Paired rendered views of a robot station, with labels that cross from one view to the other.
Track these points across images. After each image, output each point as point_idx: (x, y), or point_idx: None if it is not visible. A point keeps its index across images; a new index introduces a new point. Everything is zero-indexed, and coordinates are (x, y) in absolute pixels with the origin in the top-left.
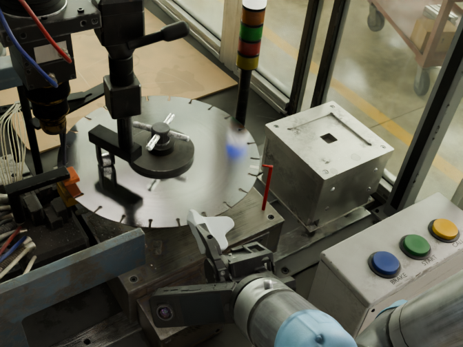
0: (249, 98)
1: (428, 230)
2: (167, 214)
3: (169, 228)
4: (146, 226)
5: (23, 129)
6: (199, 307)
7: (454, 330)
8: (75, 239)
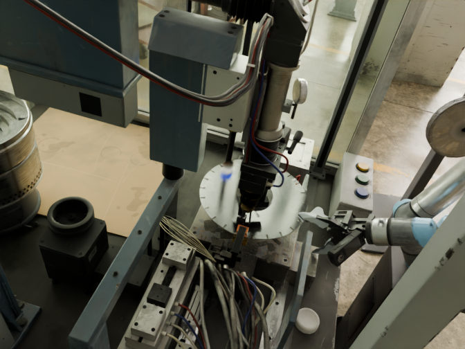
0: None
1: (358, 169)
2: (292, 221)
3: None
4: (292, 230)
5: (110, 227)
6: (351, 246)
7: (450, 199)
8: (253, 258)
